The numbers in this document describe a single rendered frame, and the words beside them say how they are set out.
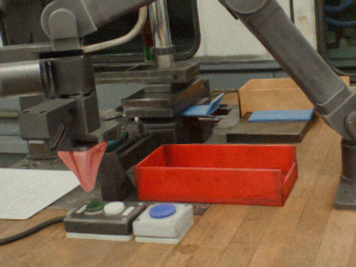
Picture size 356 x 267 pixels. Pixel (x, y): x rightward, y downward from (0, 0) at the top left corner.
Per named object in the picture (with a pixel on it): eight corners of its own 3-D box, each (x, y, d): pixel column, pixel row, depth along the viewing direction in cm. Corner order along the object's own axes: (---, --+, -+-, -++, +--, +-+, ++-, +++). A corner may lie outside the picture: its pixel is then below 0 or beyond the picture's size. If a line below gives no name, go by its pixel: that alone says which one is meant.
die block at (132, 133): (179, 166, 112) (174, 129, 111) (133, 165, 116) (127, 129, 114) (213, 134, 131) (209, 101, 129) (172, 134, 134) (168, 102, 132)
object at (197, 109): (214, 116, 113) (213, 101, 112) (142, 117, 118) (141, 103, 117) (225, 106, 119) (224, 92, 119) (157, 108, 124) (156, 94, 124)
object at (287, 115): (317, 119, 127) (316, 106, 126) (248, 121, 131) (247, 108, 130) (320, 110, 133) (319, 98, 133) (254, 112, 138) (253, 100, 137)
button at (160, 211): (170, 227, 83) (169, 214, 82) (145, 226, 84) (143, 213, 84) (181, 215, 87) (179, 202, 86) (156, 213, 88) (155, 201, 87)
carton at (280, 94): (345, 121, 133) (343, 87, 132) (240, 121, 142) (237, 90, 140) (351, 106, 145) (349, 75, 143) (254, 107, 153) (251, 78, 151)
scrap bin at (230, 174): (283, 206, 90) (279, 170, 89) (138, 201, 98) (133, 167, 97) (298, 177, 101) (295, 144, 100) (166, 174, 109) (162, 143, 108)
